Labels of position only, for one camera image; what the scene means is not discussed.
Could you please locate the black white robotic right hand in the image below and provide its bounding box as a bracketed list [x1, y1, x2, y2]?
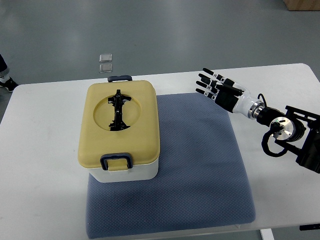
[195, 68, 266, 119]

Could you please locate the yellow storage box lid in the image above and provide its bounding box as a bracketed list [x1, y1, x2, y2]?
[78, 80, 160, 171]

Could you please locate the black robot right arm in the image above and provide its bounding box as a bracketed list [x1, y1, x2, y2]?
[253, 93, 320, 173]

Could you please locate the brown cardboard box corner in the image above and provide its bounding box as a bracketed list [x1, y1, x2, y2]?
[283, 0, 320, 11]

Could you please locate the white storage box base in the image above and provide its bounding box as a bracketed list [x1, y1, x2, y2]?
[87, 158, 159, 183]

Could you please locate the blue fabric cushion mat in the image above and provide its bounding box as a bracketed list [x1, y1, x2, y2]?
[86, 93, 256, 239]

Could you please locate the white table leg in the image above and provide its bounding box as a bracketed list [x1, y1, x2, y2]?
[259, 228, 275, 240]

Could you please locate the black clamp under table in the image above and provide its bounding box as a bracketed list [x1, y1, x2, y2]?
[299, 223, 320, 231]

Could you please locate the person's black white shoe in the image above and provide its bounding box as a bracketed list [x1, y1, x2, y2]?
[0, 53, 19, 93]

